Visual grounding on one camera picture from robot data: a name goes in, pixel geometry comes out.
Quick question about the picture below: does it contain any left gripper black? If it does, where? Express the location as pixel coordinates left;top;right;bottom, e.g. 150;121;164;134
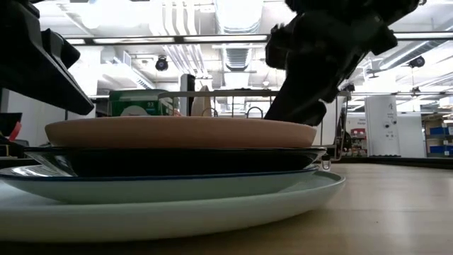
0;0;95;116

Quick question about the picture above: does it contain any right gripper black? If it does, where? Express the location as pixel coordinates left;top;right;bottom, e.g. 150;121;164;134
264;0;420;127

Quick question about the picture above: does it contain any peach matte plate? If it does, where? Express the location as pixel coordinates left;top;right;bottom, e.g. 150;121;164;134
45;115;318;149

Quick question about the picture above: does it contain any dark glossy plate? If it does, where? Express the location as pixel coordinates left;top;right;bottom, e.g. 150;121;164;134
23;146;327;178

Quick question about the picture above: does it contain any blue floral patterned plate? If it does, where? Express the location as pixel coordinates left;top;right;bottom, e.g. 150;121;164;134
0;164;320;205

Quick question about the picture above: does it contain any large pale green plate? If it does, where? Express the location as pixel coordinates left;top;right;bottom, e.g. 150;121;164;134
0;171;347;244

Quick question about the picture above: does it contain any black monitor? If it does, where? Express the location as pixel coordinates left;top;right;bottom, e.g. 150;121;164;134
0;112;23;142

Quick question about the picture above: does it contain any red object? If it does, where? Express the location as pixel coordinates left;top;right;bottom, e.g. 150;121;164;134
8;122;23;142

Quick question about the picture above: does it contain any overhead light bar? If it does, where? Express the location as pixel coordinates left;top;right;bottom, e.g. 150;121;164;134
63;32;453;46

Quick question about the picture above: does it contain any green Cascade detergent tub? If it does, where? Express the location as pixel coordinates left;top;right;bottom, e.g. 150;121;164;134
108;89;174;118

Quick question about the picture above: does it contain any white tall cabinet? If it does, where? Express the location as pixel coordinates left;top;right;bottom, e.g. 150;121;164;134
364;95;401;157

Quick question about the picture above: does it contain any wire dish rack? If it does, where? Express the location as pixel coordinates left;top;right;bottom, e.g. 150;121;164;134
158;90;352;171

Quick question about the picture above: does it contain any black ceiling dome camera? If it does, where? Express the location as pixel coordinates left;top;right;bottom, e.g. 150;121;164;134
408;55;425;69
154;55;169;72

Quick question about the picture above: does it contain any black aluminium table frame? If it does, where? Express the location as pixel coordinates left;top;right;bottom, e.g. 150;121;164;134
0;155;453;170

